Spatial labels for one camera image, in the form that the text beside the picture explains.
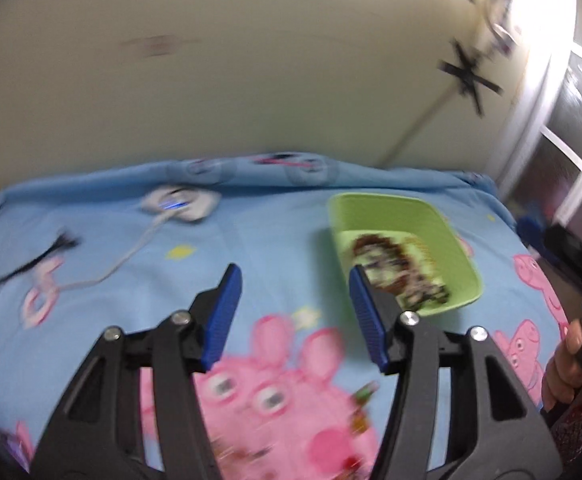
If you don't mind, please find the blue cartoon pig printed blanket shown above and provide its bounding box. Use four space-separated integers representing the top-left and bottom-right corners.
0 150 572 480

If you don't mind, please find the blue object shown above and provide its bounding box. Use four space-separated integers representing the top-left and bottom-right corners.
518 216 544 251

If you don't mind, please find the white framed window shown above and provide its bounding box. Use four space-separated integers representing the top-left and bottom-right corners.
501 40 582 241

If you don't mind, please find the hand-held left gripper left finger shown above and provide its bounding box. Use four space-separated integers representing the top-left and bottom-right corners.
30 262 244 480

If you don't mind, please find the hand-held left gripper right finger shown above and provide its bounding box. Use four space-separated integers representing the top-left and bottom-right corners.
348 265 564 480

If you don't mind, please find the black cable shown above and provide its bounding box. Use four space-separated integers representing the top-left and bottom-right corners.
0 230 79 306

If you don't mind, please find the person's right hand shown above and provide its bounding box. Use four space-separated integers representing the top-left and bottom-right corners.
541 319 582 411

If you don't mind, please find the brown patterned item in tray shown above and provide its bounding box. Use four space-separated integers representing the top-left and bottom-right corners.
351 232 452 311

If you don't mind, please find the green plastic tray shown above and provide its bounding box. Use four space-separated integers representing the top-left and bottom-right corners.
327 192 484 318

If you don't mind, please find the white electronic device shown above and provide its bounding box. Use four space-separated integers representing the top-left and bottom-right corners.
140 186 221 223

